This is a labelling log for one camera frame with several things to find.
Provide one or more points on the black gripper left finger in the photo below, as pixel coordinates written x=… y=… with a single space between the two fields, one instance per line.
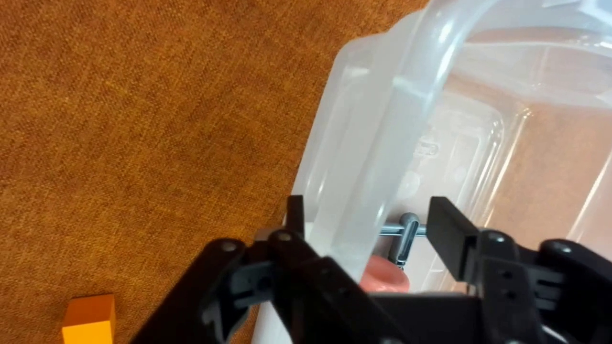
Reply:
x=294 y=215

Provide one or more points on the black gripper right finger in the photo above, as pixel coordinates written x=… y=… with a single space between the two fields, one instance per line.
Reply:
x=451 y=236

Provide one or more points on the clear plastic storage bin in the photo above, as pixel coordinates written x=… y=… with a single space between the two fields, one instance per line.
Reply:
x=499 y=106

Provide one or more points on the small orange cube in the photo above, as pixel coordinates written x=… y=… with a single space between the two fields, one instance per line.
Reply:
x=88 y=320

